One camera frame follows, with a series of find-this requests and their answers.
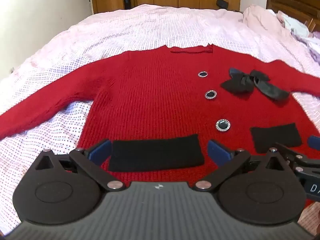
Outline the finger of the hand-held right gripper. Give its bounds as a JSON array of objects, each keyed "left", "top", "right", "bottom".
[
  {"left": 307, "top": 135, "right": 320, "bottom": 153},
  {"left": 274, "top": 142, "right": 320, "bottom": 178}
]

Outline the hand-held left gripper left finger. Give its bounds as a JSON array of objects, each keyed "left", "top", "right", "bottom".
[{"left": 34, "top": 139, "right": 125, "bottom": 192}]

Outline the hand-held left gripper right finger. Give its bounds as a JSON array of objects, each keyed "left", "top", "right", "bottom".
[{"left": 195, "top": 139, "right": 292, "bottom": 192}]

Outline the red knit cardigan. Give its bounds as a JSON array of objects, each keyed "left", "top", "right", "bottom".
[{"left": 0, "top": 44, "right": 320, "bottom": 188}]

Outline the crumpled white purple cloth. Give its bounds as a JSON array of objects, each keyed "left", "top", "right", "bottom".
[{"left": 277, "top": 11, "right": 311, "bottom": 37}]

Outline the pink checked bed sheet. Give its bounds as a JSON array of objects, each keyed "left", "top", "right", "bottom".
[{"left": 0, "top": 4, "right": 320, "bottom": 238}]

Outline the wooden headboard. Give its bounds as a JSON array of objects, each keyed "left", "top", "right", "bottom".
[{"left": 265, "top": 0, "right": 320, "bottom": 32}]

